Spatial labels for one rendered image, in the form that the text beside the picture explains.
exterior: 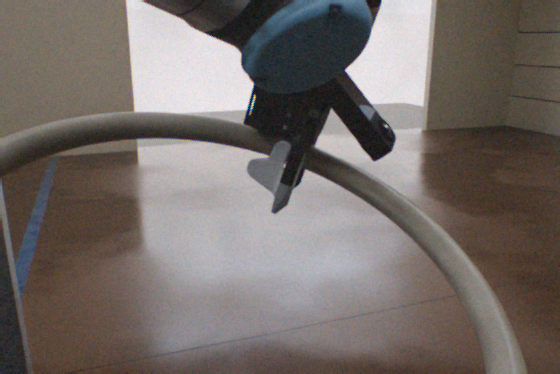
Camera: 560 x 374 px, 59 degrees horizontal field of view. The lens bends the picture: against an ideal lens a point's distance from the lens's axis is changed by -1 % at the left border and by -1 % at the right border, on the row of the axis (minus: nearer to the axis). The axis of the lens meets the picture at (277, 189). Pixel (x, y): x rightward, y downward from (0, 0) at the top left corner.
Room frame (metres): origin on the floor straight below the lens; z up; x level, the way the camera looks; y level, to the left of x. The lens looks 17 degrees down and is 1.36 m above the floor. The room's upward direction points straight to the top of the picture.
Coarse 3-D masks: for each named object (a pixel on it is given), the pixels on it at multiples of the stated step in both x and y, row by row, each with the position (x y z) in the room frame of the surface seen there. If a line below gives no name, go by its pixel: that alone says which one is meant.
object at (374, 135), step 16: (336, 80) 0.53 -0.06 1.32; (352, 80) 0.56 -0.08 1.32; (336, 96) 0.53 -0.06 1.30; (352, 96) 0.53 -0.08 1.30; (336, 112) 0.53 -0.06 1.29; (352, 112) 0.52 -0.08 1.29; (368, 112) 0.54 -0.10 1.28; (352, 128) 0.53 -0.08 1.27; (368, 128) 0.52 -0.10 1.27; (384, 128) 0.53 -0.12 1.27; (368, 144) 0.52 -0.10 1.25; (384, 144) 0.52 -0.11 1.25
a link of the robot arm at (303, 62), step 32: (160, 0) 0.29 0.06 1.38; (192, 0) 0.29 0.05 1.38; (224, 0) 0.30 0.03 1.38; (256, 0) 0.30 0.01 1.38; (288, 0) 0.31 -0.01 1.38; (320, 0) 0.31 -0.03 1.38; (352, 0) 0.32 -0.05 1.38; (224, 32) 0.32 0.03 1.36; (256, 32) 0.31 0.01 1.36; (288, 32) 0.31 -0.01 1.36; (320, 32) 0.32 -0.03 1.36; (352, 32) 0.33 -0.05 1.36; (256, 64) 0.32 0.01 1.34; (288, 64) 0.33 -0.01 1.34; (320, 64) 0.35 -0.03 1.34
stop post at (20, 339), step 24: (0, 192) 1.43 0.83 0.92; (0, 216) 1.39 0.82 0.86; (0, 240) 1.38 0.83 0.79; (0, 264) 1.38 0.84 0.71; (0, 288) 1.37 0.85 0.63; (0, 312) 1.37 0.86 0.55; (0, 336) 1.37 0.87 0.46; (24, 336) 1.42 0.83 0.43; (0, 360) 1.36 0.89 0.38; (24, 360) 1.38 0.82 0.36
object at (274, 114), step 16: (256, 96) 0.56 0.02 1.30; (272, 96) 0.54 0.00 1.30; (288, 96) 0.54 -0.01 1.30; (304, 96) 0.54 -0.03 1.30; (320, 96) 0.55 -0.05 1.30; (256, 112) 0.56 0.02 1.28; (272, 112) 0.55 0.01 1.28; (288, 112) 0.54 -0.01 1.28; (304, 112) 0.54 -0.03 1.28; (320, 112) 0.53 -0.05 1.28; (256, 128) 0.55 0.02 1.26; (272, 128) 0.55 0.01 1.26; (288, 128) 0.55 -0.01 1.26; (320, 128) 0.57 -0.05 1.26
